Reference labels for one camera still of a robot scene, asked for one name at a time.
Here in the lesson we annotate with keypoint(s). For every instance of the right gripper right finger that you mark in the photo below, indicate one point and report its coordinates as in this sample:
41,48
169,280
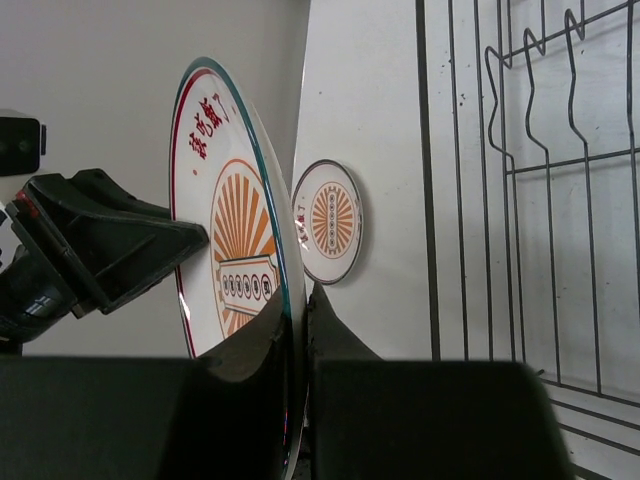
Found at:
372,418

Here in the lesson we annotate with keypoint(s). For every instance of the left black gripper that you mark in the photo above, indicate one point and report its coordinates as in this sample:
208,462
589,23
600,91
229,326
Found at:
84,241

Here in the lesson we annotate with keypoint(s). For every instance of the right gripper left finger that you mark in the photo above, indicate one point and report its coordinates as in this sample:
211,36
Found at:
220,416

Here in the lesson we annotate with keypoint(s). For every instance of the pink patterned plate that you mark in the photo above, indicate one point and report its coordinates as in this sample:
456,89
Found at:
225,177
329,218

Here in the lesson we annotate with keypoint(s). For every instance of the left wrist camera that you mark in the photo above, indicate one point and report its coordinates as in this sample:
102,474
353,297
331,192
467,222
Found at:
23,142

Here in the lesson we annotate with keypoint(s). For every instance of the metal wire dish rack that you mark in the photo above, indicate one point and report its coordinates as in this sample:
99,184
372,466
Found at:
530,119

